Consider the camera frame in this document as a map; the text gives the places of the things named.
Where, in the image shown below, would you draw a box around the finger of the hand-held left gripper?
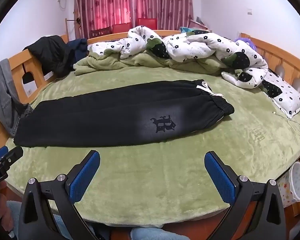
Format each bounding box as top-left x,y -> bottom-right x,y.
0,146 -> 24,167

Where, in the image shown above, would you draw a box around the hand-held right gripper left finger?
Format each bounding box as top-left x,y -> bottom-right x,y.
18,150 -> 101,240

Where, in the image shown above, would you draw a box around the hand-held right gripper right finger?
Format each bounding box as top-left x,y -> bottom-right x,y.
204,151 -> 294,240

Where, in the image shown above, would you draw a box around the black pants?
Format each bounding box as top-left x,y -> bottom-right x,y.
14,79 -> 235,148

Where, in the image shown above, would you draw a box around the person's left hand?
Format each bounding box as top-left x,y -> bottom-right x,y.
0,182 -> 15,232

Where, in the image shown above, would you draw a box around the green plush bed sheet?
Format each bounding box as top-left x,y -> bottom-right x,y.
5,65 -> 300,228

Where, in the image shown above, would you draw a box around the grey jeans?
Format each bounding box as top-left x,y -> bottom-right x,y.
0,59 -> 34,137

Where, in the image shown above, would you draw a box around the star patterned trash bin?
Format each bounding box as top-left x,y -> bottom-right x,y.
277,161 -> 300,208

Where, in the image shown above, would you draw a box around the person's light blue trousers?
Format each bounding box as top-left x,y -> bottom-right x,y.
5,200 -> 170,240

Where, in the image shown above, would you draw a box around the white floral pillow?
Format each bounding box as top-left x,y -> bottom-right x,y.
260,71 -> 300,117

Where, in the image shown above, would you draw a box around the black jacket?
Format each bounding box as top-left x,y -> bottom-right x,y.
23,35 -> 75,77

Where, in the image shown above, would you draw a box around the navy garment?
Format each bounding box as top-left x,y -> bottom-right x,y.
65,39 -> 88,63

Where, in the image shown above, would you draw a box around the green folded blanket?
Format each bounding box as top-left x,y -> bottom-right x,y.
73,50 -> 230,77

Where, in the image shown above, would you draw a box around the white floral quilt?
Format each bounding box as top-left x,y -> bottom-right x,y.
87,26 -> 269,89

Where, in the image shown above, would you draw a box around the purple plush toy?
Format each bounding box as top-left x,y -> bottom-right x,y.
235,37 -> 255,52

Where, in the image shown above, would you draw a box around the wooden coat rack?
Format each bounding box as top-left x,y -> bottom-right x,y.
65,10 -> 82,40

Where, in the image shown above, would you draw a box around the red chair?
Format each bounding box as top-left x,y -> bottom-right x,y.
137,18 -> 157,31
112,22 -> 133,34

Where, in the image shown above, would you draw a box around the red patterned curtain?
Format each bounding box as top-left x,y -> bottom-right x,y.
74,0 -> 194,34

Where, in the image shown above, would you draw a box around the wooden bed frame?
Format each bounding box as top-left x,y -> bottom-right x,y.
0,30 -> 300,215

